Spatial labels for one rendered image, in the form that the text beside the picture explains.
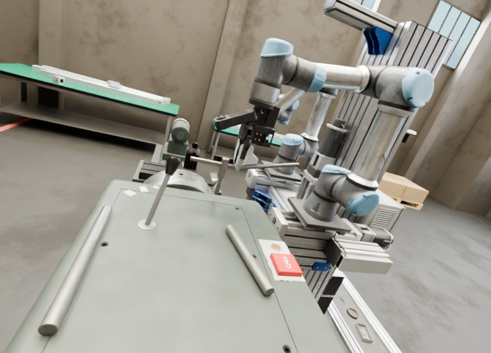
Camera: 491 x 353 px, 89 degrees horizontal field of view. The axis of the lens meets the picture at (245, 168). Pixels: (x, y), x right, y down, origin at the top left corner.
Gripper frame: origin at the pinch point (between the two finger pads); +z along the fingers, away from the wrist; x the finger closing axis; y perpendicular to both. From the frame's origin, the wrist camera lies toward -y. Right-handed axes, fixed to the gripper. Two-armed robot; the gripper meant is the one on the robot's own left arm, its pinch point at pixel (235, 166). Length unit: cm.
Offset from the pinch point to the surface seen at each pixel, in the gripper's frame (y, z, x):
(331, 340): 11.5, 12.2, -44.0
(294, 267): 11.0, 11.0, -28.4
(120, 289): -23.6, 11.9, -33.8
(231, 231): -2.1, 10.1, -18.1
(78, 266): -30.4, 9.7, -31.6
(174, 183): -15.3, 14.1, 11.6
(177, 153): -9, 44, 127
